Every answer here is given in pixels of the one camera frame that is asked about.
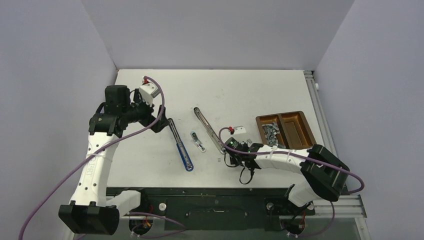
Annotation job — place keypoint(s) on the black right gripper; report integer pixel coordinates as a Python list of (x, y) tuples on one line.
[(235, 161)]

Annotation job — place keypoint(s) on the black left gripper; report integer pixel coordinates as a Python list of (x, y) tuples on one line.
[(150, 119)]

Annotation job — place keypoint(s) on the blue stapler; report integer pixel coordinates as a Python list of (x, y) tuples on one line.
[(188, 165)]

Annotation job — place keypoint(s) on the silver black stapler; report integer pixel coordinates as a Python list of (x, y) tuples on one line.
[(209, 130)]

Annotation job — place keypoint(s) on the light blue staple box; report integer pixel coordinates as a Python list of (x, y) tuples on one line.
[(197, 142)]

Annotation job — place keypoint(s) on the brown plastic divided tray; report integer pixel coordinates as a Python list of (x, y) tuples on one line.
[(294, 127)]

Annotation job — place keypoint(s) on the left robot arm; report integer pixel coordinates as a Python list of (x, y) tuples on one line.
[(89, 211)]

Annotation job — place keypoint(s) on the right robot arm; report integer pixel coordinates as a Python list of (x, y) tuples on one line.
[(325, 175)]

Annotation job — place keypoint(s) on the pile of grey staples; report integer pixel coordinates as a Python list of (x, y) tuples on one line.
[(272, 133)]

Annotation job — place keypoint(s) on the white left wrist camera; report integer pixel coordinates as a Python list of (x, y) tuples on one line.
[(148, 92)]

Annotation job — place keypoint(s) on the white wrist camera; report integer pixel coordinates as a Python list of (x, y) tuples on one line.
[(148, 92), (239, 130)]

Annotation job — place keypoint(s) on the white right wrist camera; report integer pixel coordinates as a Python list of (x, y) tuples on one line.
[(239, 130)]

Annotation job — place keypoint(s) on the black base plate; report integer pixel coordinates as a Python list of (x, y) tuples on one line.
[(211, 209)]

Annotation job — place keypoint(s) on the aluminium frame rail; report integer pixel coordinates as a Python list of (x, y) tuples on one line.
[(226, 98)]

